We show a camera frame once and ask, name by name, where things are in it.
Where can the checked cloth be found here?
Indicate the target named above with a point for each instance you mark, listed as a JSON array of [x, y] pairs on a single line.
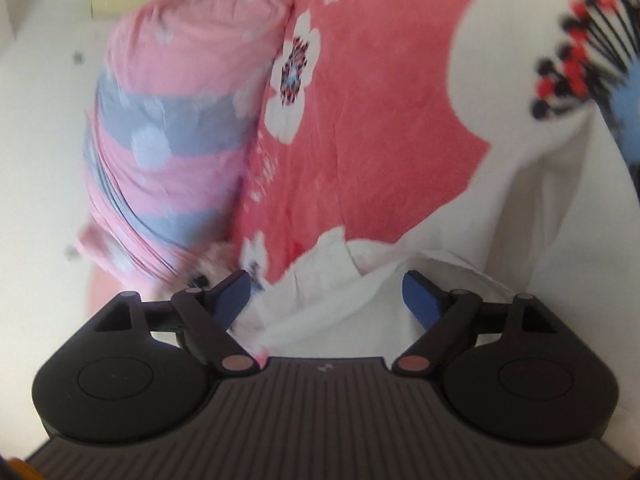
[[212, 262]]

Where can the red floral blanket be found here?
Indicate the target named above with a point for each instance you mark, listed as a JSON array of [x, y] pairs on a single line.
[[375, 110]]

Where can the white shirt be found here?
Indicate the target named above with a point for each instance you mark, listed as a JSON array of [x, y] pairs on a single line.
[[325, 300]]

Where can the pink and blue pillow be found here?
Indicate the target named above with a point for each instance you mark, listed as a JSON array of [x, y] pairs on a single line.
[[190, 110]]

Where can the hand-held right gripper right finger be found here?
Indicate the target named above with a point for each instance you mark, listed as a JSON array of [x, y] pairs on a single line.
[[420, 300]]

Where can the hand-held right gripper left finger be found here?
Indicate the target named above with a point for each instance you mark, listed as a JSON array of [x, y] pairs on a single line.
[[232, 295]]

